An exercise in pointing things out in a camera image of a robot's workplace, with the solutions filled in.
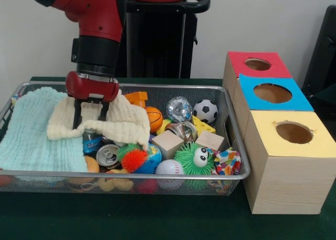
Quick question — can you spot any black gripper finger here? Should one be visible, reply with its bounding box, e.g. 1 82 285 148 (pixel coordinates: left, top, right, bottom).
72 99 84 131
98 102 111 123

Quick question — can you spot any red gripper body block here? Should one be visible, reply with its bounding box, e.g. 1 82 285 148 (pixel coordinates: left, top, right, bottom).
65 71 120 105

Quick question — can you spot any cream muslin cloth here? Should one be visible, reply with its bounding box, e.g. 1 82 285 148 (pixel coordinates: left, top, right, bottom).
47 89 151 151

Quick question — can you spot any shallow metal mesh bin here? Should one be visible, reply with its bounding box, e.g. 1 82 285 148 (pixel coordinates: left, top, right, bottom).
0 81 251 196

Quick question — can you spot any wooden box with three holes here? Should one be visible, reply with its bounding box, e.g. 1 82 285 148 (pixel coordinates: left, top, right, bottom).
222 50 336 215

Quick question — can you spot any orange plastic toy brick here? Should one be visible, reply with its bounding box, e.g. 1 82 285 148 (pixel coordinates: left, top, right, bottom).
123 91 149 108

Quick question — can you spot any silver drink can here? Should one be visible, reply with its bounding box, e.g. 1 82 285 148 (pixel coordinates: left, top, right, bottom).
96 144 122 167

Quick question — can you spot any orange toy basketball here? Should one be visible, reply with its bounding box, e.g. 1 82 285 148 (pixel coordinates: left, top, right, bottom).
144 106 164 127

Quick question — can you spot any light blue muslin cloth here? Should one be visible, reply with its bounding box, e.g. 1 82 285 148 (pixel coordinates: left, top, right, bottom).
0 88 89 172

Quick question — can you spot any plain wooden cube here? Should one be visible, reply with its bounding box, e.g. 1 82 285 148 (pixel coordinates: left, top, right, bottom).
195 131 226 151
151 131 186 161

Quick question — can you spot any clear glitter ball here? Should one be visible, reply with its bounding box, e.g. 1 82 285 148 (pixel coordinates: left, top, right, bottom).
166 96 193 119

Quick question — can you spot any white toy baseball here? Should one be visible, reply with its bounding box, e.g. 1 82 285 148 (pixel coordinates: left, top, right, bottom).
155 160 186 190

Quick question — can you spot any green fuzzy googly-eyed toy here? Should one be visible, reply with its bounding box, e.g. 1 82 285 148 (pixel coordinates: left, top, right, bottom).
173 142 216 175

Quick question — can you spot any black and white soccer ball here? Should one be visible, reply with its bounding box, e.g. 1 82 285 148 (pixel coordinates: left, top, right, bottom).
193 99 218 121

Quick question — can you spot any black upright panel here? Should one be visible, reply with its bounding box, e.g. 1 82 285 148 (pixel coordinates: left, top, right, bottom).
301 5 336 93

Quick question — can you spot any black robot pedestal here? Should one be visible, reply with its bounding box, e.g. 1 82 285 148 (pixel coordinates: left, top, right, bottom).
115 0 211 79

